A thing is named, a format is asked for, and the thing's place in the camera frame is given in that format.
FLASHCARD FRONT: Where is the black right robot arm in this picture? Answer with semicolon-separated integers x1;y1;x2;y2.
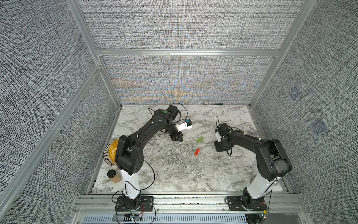
214;123;293;211

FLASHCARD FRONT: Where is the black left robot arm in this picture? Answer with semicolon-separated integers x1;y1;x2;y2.
113;104;183;202

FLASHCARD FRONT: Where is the yellow sponge in bowl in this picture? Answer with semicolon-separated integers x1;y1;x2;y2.
108;139;118;163

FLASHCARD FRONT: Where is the striped white bowl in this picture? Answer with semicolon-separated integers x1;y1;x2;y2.
103;141;117;167

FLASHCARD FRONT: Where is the brown jar with black lid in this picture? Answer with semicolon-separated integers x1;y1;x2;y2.
107;169;122;183

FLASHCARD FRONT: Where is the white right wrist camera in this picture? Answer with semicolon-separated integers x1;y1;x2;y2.
215;132;222;142

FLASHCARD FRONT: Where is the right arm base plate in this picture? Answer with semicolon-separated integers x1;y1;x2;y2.
224;196;268;211

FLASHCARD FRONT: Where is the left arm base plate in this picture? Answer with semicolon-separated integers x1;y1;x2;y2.
115;196;154;212

